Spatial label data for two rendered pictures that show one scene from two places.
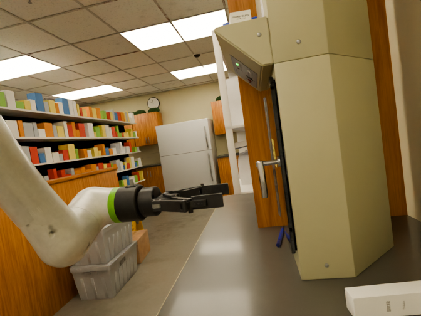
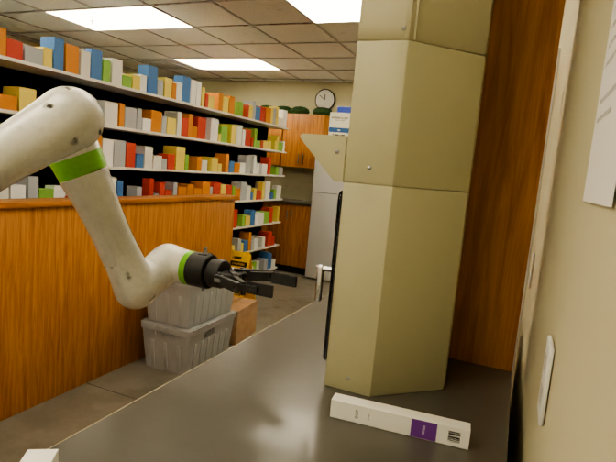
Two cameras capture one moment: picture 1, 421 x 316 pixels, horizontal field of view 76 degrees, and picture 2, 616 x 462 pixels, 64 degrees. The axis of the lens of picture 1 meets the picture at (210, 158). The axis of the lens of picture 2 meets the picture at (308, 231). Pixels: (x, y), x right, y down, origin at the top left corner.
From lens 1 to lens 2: 0.64 m
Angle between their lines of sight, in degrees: 13
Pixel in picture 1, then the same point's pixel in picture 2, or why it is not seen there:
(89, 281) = (160, 346)
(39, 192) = (125, 243)
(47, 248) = (122, 290)
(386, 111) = (517, 244)
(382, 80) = (522, 205)
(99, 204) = (172, 263)
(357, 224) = (387, 351)
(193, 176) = not seen: hidden behind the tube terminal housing
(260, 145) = not seen: hidden behind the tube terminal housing
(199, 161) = not seen: hidden behind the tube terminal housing
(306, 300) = (310, 396)
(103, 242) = (189, 299)
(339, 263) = (358, 379)
